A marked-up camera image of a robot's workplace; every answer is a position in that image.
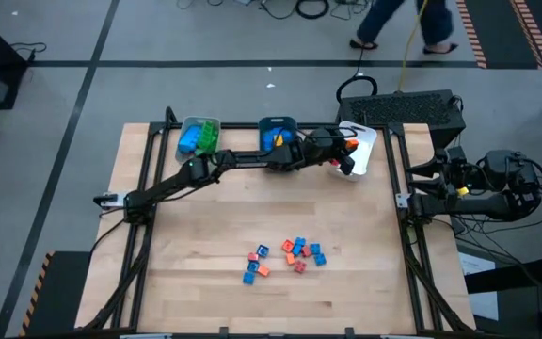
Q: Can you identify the black board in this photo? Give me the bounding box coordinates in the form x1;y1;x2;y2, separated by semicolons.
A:
463;255;542;296

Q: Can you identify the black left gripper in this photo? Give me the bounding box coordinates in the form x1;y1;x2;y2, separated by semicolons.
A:
301;125;358;176

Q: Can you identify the yellow cable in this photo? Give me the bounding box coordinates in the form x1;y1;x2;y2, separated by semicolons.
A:
395;0;430;93

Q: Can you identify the teal plastic bin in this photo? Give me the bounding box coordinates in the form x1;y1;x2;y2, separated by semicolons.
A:
257;116;299;154

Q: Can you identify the black mesh computer case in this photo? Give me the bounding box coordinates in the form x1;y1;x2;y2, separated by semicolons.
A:
338;89;468;148

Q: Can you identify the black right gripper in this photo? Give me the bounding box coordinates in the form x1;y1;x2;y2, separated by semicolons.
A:
406;158;484;198

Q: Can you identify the person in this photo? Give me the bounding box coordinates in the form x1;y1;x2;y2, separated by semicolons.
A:
349;0;459;56

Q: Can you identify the light grey plastic bin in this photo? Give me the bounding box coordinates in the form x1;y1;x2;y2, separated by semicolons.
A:
175;116;222;160

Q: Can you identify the white plastic bin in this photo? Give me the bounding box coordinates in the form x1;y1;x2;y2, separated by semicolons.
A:
328;121;378;183

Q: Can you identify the black orange-striped floor mat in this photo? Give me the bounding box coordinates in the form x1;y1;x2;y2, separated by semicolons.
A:
18;250;92;338
454;0;542;71

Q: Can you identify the white paper sheet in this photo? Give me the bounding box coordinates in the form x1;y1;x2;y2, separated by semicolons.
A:
457;251;501;322

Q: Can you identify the black table frame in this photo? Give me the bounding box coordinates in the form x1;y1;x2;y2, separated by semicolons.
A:
75;105;477;336

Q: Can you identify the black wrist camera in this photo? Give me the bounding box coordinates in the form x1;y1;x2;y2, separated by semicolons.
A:
445;145;469;164

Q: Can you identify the large green building block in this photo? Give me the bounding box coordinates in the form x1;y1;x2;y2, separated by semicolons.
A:
195;121;219;156

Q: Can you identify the black coiled cable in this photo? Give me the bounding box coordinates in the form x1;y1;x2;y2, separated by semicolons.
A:
335;44;379;105
295;0;331;21

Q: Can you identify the large blue building block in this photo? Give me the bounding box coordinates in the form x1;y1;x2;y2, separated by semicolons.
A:
177;124;202;154

